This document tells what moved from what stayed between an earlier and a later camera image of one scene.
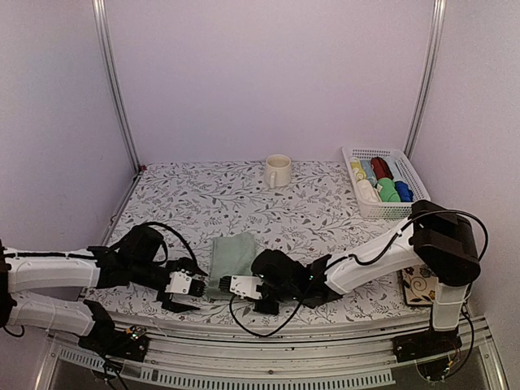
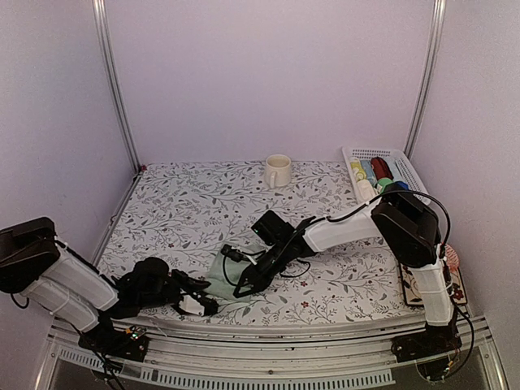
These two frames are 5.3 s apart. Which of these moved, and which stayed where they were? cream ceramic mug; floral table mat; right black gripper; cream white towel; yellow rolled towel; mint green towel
Moved: right black gripper; mint green towel
Stayed: cream ceramic mug; cream white towel; yellow rolled towel; floral table mat
